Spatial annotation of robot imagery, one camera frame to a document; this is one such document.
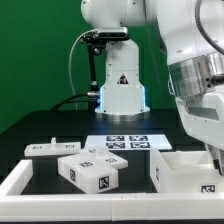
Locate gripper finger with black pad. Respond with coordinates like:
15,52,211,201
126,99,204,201
208,145,224,176

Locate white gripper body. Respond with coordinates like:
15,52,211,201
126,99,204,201
175,85,224,151

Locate white cabinet body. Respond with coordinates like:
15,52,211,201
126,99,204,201
150,149,224,193

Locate white door panel with knob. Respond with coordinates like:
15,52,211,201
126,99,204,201
24,137,81,157

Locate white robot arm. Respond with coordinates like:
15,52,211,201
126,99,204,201
81,0,224,175

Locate white cabinet top block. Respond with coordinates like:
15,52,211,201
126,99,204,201
58,154,119,194

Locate white sheet with markers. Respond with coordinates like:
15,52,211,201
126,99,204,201
85,134,172,151

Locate grey and black cables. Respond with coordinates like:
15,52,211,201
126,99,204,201
49,29,101,112

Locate black camera on stand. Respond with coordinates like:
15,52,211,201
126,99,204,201
80,27,130,112

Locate white table border frame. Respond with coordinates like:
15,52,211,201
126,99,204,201
0,160,224,222

